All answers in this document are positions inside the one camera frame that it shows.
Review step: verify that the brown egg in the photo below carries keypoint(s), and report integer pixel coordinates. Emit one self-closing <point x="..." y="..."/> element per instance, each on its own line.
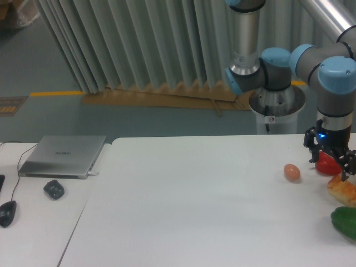
<point x="292" y="173"/>

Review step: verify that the cardboard boxes in corner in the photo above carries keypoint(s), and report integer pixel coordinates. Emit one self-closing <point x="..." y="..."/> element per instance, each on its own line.
<point x="18" y="14"/>

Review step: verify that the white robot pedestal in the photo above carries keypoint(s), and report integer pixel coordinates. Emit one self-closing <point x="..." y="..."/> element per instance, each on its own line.
<point x="276" y="112"/>

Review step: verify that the red bell pepper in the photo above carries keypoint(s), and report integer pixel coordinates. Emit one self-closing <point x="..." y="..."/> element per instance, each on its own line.
<point x="327" y="165"/>

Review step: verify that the pale green curtain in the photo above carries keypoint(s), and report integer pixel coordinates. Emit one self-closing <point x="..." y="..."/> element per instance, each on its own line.
<point x="126" y="43"/>

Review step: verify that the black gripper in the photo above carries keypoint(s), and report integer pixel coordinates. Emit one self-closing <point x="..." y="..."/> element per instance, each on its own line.
<point x="332" y="142"/>

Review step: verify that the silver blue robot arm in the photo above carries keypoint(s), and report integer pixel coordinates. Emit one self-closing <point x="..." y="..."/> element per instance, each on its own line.
<point x="329" y="71"/>

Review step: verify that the black computer mouse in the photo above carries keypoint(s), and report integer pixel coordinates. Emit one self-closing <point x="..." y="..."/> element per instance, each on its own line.
<point x="8" y="211"/>

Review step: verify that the white usb dongle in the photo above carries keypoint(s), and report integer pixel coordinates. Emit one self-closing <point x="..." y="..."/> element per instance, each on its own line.
<point x="93" y="174"/>

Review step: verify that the black keyboard edge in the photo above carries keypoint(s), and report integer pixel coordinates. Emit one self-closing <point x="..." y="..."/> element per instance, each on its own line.
<point x="2" y="179"/>

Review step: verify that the green bell pepper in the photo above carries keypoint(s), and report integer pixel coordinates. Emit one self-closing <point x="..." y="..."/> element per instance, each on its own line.
<point x="343" y="219"/>

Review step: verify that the silver closed laptop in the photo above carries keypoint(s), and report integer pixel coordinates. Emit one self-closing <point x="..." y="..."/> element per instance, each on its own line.
<point x="63" y="156"/>

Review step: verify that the toasted bread loaf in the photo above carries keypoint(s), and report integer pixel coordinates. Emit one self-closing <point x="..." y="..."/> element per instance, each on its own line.
<point x="343" y="191"/>

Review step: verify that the brown cardboard sheet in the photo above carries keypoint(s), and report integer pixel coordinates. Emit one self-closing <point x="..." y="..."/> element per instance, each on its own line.
<point x="217" y="98"/>

